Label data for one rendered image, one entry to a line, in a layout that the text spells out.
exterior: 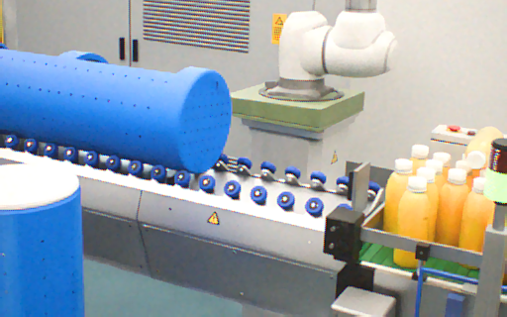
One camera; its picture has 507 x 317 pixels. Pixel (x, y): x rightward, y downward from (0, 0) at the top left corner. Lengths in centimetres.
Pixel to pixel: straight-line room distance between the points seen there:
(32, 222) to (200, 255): 54
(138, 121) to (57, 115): 27
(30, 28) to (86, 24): 44
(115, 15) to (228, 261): 240
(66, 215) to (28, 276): 15
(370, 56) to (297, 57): 25
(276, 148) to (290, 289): 69
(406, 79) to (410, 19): 37
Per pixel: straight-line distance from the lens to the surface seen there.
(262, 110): 237
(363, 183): 184
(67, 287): 171
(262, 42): 359
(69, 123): 208
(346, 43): 235
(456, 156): 200
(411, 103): 468
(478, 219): 165
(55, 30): 442
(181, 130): 188
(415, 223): 161
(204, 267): 200
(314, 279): 183
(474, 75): 455
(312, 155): 240
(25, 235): 160
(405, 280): 162
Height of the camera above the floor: 159
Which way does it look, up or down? 16 degrees down
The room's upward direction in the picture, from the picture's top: 2 degrees clockwise
